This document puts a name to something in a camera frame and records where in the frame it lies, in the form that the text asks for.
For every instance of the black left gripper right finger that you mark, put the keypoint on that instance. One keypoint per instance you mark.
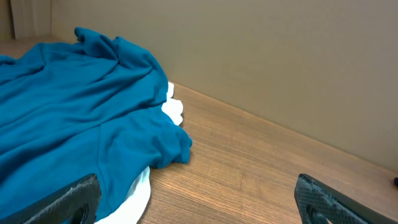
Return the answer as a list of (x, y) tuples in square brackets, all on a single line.
[(318, 203)]

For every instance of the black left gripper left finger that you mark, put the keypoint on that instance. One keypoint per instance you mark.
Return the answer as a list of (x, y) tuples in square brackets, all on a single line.
[(74, 203)]

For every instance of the blue t-shirt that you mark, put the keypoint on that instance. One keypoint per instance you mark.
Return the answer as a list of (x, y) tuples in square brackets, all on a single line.
[(92, 107)]

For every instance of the white t-shirt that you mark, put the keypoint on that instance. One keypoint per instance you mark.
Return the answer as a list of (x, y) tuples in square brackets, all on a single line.
[(173, 109)]

